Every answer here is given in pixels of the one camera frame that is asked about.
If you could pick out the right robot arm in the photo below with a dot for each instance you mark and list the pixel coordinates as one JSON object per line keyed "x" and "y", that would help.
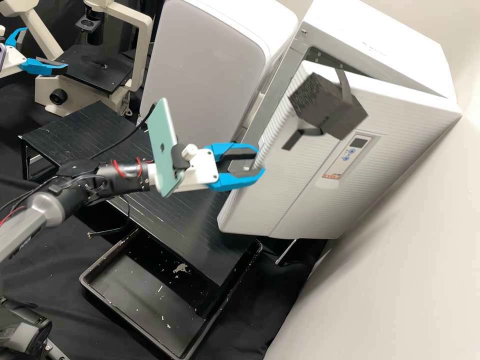
{"x": 41, "y": 210}

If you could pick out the white box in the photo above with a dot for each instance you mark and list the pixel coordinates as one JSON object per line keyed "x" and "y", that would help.
{"x": 206, "y": 67}

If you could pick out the right wrist camera phone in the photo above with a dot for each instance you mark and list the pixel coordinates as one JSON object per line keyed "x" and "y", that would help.
{"x": 161, "y": 131}

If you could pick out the cream microscope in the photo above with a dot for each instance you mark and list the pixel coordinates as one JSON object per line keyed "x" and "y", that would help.
{"x": 47, "y": 88}

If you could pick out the left wrist camera phone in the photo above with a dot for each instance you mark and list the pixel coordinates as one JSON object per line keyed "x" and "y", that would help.
{"x": 2, "y": 54}

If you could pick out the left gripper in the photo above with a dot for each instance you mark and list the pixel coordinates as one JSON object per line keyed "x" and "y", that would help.
{"x": 15, "y": 58}

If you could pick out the black platform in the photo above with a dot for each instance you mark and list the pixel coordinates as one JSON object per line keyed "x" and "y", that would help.
{"x": 82, "y": 127}
{"x": 195, "y": 225}

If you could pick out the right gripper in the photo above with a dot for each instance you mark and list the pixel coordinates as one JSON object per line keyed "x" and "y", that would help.
{"x": 202, "y": 168}

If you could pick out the black tray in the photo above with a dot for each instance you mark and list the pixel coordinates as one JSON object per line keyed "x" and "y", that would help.
{"x": 142, "y": 296}

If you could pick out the wrist camera phone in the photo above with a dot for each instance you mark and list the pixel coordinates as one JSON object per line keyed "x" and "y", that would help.
{"x": 161, "y": 131}
{"x": 2, "y": 54}

